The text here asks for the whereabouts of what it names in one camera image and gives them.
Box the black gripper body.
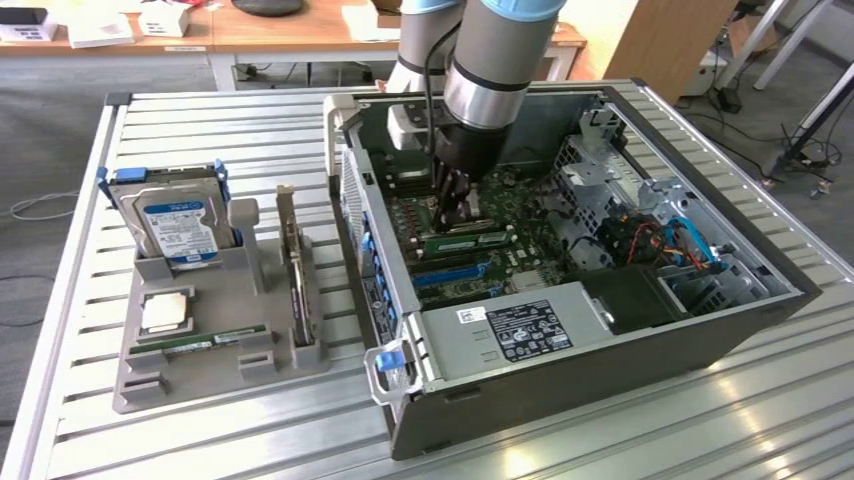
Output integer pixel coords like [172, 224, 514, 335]
[437, 123, 510, 177]

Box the green RAM stick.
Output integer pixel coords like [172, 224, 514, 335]
[128, 324, 270, 357]
[423, 227, 521, 259]

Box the green motherboard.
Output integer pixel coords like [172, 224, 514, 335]
[379, 162, 586, 307]

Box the blue expansion slot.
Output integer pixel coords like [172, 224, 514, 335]
[411, 263, 487, 290]

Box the perforated metal disk bay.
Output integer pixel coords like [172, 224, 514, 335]
[551, 130, 653, 261]

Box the silver chipset heatsink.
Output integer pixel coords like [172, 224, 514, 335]
[511, 272, 557, 295]

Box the graphics card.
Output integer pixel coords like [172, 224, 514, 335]
[274, 183, 320, 347]

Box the grey power supply unit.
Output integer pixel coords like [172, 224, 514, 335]
[414, 279, 619, 387]

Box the white paper sheet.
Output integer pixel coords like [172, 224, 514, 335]
[340, 5, 403, 42]

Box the blue case release latch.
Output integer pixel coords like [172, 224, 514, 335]
[371, 349, 410, 374]

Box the wooden cabinet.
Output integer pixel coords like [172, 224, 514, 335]
[603, 0, 743, 101]

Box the white box red button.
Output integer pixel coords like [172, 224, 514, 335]
[678, 49, 721, 99]

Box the black power adapter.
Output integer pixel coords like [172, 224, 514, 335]
[707, 85, 743, 115]

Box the grey parts rack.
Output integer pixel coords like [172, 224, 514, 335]
[111, 197, 335, 415]

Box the open metal disk bay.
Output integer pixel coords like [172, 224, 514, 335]
[657, 262, 775, 319]

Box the dark round object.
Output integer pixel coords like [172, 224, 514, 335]
[231, 0, 307, 18]

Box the open black PC case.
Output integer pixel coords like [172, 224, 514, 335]
[322, 77, 826, 462]

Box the spare silver CPU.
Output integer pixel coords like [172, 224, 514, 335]
[139, 292, 196, 335]

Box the white cardboard box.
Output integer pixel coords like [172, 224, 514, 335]
[136, 5, 196, 37]

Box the stand with black wheeled base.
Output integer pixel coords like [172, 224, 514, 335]
[763, 64, 854, 199]

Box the white device dark screen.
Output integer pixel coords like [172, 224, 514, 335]
[0, 7, 60, 44]

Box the black camera cable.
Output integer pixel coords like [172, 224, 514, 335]
[423, 22, 469, 169]

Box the red disk wire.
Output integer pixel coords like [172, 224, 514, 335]
[633, 222, 670, 252]

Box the blue disk wire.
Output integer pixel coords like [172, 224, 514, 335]
[665, 214, 730, 275]

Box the hard disk blue bracket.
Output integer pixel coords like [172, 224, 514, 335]
[96, 159, 232, 274]

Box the white metal frame leg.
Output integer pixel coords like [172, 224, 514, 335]
[751, 0, 854, 92]
[717, 0, 794, 90]

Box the white floor cable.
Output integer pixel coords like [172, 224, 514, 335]
[10, 192, 83, 221]

